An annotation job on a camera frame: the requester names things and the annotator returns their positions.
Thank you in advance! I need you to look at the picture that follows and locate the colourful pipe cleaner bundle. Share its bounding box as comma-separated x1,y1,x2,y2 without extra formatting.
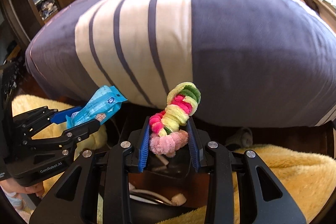
149,82,201,157

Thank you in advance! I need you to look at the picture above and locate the yellow fluffy rug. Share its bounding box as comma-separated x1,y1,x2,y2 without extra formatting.
11,95,335,223

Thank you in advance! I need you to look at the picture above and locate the white slipper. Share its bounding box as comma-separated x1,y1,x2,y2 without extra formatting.
225,127,253,150

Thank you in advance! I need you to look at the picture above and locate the person's left hand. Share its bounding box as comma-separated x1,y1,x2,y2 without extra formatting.
1,178,45,197

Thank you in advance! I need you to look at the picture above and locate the light blue wet wipes packet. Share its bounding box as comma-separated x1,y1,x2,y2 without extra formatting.
66,85,127,128

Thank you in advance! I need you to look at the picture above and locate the white cable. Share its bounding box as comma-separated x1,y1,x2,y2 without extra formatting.
128,181,188,208

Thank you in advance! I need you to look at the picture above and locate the purple white striped duvet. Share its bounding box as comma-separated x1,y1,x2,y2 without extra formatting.
26,0,335,127

